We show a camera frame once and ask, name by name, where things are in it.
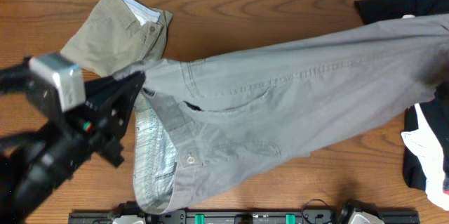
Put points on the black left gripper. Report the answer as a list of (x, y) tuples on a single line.
[(88, 123)]

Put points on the grey shorts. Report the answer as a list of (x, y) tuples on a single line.
[(208, 125)]

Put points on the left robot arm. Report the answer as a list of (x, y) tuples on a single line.
[(33, 171)]

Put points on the folded khaki shorts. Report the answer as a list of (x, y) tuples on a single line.
[(118, 33)]

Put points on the left green clamp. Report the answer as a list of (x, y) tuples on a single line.
[(199, 219)]

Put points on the green clamp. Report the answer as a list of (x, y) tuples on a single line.
[(199, 219), (290, 219)]

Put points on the right green clamp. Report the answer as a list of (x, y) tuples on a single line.
[(290, 219)]

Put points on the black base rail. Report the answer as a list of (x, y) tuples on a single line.
[(352, 212)]

